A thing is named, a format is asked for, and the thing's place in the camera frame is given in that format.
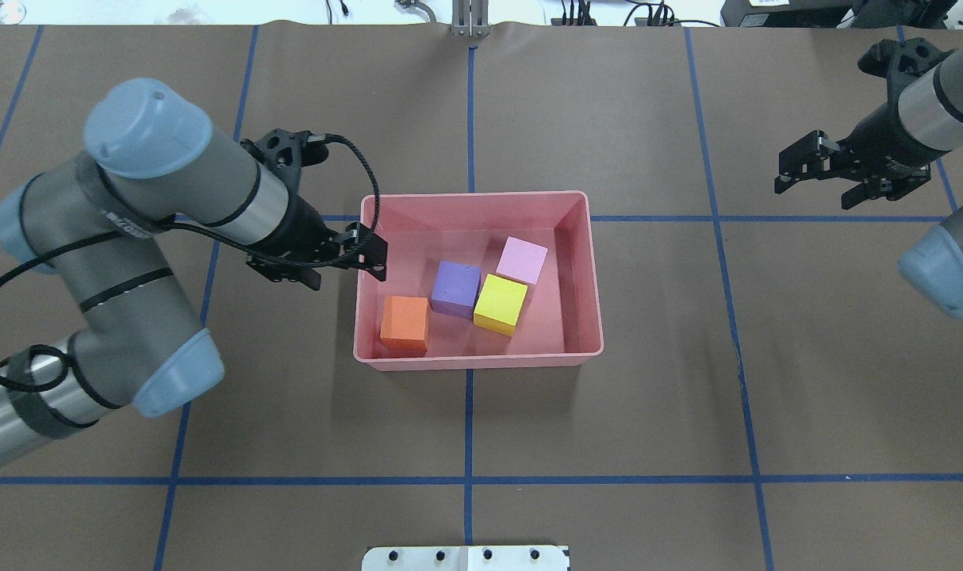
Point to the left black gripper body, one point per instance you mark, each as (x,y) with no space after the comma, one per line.
(301,228)

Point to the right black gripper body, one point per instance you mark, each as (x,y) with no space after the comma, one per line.
(884,135)

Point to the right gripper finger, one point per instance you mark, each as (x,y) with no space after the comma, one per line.
(809,158)
(891,189)

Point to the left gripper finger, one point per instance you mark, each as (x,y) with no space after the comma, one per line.
(357,248)

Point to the orange foam block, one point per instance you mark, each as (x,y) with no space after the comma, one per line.
(405,325)

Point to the purple foam block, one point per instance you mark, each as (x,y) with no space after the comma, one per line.
(455,289)

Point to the yellow foam block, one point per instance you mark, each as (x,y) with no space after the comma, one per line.
(499,304)

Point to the pink foam block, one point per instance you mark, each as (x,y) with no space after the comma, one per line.
(521,261)

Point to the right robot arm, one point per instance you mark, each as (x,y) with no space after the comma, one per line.
(932,112)

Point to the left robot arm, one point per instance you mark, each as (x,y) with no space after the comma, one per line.
(153,162)

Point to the pink plastic bin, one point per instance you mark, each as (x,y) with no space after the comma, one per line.
(560,322)

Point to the aluminium frame post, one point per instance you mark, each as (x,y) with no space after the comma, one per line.
(470,18)

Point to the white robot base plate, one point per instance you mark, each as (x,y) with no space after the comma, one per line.
(492,557)

